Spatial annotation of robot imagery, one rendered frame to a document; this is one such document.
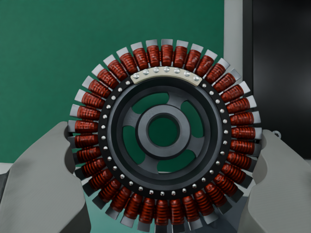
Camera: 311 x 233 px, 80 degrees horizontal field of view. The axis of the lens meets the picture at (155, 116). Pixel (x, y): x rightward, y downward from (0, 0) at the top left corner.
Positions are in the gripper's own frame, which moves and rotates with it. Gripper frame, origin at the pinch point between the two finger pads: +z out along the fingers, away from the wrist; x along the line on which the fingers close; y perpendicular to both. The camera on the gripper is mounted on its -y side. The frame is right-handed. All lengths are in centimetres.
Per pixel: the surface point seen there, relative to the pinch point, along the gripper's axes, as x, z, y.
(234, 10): 7.5, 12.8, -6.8
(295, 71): 12.1, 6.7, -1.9
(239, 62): 8.0, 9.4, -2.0
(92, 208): -30, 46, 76
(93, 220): -29, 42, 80
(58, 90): -10.7, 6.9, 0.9
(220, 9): 5.9, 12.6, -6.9
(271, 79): 9.9, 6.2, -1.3
